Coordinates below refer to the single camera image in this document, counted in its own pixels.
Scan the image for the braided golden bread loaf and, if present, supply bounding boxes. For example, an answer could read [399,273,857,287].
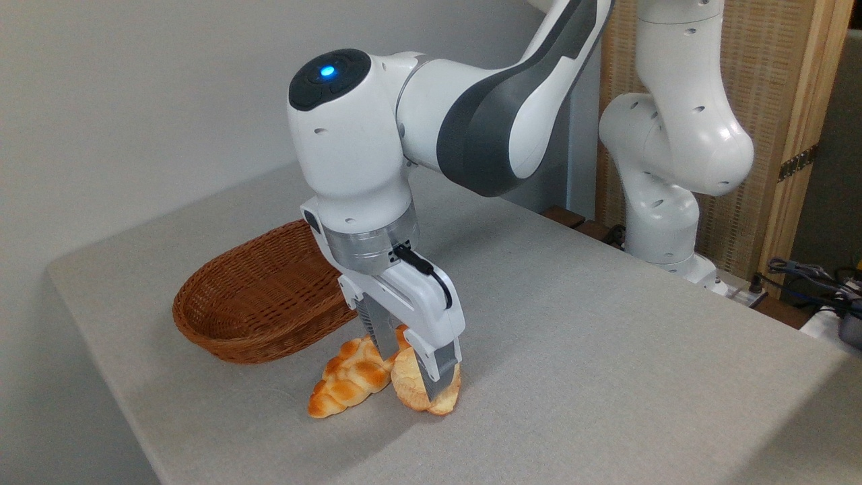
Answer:
[308,325,413,419]

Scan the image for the grey plastic container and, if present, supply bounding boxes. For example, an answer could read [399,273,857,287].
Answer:
[838,311,862,350]

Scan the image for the bundle of dark cables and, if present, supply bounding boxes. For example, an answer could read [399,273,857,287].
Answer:
[766,257,862,312]

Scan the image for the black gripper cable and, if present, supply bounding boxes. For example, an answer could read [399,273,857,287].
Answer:
[393,244,454,311]

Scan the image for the brown wicker oval basket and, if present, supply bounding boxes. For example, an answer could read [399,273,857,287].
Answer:
[172,219,358,365]

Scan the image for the wooden woven folding screen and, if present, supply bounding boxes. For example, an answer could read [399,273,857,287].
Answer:
[596,0,856,297]

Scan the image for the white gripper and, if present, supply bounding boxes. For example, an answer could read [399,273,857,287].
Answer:
[301,197,466,406]

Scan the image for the round pale bread bun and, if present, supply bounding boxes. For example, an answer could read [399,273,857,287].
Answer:
[391,346,463,416]

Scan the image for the dark brown wooden ledge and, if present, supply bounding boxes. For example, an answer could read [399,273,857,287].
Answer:
[541,205,627,249]

